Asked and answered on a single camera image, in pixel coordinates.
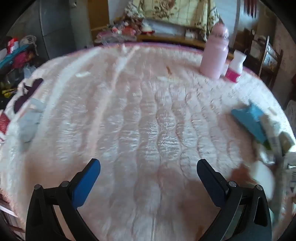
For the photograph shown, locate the white milk carton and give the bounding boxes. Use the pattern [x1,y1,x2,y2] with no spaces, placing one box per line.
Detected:
[249,161,275,201]

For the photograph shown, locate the blue snack packet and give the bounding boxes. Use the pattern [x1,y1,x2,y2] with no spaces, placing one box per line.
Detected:
[231,102,267,144]

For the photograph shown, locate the green white medicine box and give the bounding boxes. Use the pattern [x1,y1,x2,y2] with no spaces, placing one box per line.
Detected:
[260,115,282,157]

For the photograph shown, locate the pink quilted table cover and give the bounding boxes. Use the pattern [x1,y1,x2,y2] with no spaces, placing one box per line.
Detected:
[1,44,292,240]

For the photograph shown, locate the white bottle pink label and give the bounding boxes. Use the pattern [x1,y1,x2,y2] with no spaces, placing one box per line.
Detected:
[225,50,246,83]

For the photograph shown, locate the wooden chair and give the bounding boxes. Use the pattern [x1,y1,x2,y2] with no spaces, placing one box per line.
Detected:
[244,29,283,90]

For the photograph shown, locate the pink water bottle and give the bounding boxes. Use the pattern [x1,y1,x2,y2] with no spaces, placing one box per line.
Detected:
[200,23,229,79]

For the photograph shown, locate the pile of colourful clothes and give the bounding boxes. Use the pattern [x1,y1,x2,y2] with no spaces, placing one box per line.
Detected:
[1,35,38,110]

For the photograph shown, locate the grey refrigerator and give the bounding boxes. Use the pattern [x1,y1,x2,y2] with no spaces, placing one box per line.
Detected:
[7,1,93,60]

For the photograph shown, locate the floral cloth covered television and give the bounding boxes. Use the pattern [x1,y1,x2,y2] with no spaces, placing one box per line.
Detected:
[124,0,222,42]

